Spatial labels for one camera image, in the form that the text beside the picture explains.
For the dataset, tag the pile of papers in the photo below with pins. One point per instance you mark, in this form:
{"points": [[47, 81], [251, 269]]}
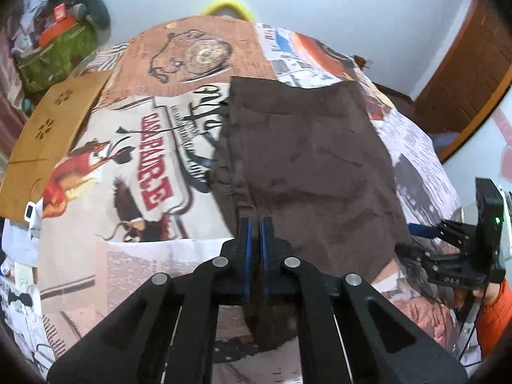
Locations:
{"points": [[20, 288]]}

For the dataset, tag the brown t-shirt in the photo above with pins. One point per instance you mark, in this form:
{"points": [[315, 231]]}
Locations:
{"points": [[312, 176]]}

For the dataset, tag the person's orange clothing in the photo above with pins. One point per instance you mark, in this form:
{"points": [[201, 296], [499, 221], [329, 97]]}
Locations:
{"points": [[496, 320]]}

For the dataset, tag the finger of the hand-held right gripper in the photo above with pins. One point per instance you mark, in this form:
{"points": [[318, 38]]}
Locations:
{"points": [[416, 260], [426, 231]]}

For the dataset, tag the bamboo lap desk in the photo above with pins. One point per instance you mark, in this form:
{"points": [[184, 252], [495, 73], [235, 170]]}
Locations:
{"points": [[52, 136]]}

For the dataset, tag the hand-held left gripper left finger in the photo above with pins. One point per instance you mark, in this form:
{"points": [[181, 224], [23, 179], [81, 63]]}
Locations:
{"points": [[224, 272]]}

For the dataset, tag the yellow foam tube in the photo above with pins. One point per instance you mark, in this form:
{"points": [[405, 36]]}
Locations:
{"points": [[230, 4]]}

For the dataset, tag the orange box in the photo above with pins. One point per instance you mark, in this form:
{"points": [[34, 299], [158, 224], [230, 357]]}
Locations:
{"points": [[56, 32]]}

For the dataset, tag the green patterned bag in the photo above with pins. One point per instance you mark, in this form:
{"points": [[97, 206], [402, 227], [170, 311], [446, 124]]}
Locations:
{"points": [[56, 60]]}

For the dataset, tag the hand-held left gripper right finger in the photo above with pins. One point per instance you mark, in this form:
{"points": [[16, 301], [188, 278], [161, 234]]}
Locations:
{"points": [[280, 272]]}

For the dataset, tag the printed blanket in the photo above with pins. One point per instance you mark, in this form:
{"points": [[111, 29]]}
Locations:
{"points": [[132, 160]]}

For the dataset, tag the wooden bed post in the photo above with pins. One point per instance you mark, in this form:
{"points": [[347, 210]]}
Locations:
{"points": [[362, 63]]}

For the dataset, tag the small white device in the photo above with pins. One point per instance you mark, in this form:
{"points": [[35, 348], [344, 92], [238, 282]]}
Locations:
{"points": [[32, 214]]}

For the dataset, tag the brown wooden door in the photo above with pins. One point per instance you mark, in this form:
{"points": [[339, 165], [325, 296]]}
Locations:
{"points": [[468, 80]]}

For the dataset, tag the striped red curtain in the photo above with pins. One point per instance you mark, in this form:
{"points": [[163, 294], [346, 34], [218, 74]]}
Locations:
{"points": [[10, 100]]}

